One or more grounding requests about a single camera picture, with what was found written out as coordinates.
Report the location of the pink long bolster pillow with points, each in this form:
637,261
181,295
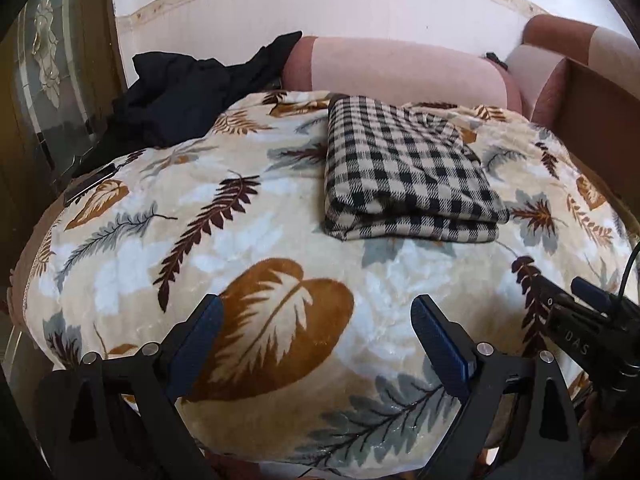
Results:
398,72

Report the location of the wooden glass cabinet door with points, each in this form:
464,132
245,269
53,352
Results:
60,73

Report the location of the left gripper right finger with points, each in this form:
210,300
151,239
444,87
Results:
515,419

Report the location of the leaf pattern cream blanket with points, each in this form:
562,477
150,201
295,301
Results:
317,363

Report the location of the dark navy garment pile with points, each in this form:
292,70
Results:
178,98

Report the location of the black white checkered shirt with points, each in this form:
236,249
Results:
394,171

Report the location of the brown wooden bed frame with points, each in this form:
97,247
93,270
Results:
598,121

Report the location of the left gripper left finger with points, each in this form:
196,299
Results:
117,418

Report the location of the black phone on bed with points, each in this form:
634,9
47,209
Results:
79,189

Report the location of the small black object behind pillow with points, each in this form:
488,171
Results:
494,58

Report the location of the pink brown side cushion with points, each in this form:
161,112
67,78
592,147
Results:
561,60

